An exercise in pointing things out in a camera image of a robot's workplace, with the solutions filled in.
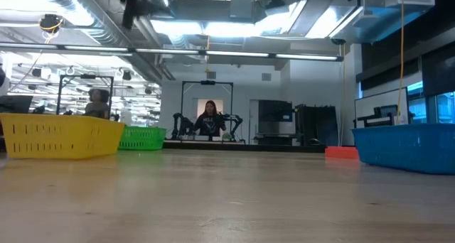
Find orange toy brick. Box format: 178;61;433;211
324;146;360;161

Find yellow plastic basket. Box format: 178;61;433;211
0;113;126;161

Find blue plastic basket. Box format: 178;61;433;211
350;123;455;176

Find person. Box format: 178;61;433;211
83;88;111;119
193;99;228;137

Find black cabinet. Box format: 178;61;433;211
257;99;294;146

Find background robot station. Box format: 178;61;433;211
171;111;245;144

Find long led light bar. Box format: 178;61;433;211
0;42;345;63

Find green plastic basket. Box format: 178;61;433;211
117;125;168;152

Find black folded panels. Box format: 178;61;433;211
294;104;339;147

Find whiteboard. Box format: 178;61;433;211
354;87;410;130

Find black cart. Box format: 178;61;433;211
353;104;416;129

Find dark computer monitor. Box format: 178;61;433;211
0;94;34;115

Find black gantry frame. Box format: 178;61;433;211
58;74;115;122
180;80;235;141

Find black aluminium table frame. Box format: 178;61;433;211
162;140;327;153

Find yellow hanging cord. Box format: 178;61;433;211
395;0;407;126

